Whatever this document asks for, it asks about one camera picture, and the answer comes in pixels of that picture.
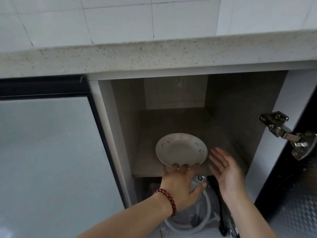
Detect person's right hand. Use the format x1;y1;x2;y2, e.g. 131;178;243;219
208;147;252;204

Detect person's left hand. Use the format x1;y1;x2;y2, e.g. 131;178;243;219
160;162;208;214

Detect white plate pale flowers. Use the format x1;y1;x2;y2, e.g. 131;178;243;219
155;133;208;168

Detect black-framed grey cabinet door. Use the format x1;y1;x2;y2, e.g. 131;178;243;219
254;101;317;238

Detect person's left forearm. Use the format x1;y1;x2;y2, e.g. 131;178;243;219
74;193;174;238

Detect grey cabinet shelf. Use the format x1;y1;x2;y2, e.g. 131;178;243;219
131;107;249;178

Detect metal cabinet hinge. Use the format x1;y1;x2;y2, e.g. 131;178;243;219
259;111;317;161
229;221;241;238

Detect plain grey cabinet door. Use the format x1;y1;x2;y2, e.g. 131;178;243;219
0;75;129;238

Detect red bead bracelet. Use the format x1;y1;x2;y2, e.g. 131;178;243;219
155;188;177;218

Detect bagged white hose coil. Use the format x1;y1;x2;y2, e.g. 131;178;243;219
163;175;221;235

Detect black flexible hose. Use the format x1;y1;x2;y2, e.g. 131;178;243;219
207;176;229;237

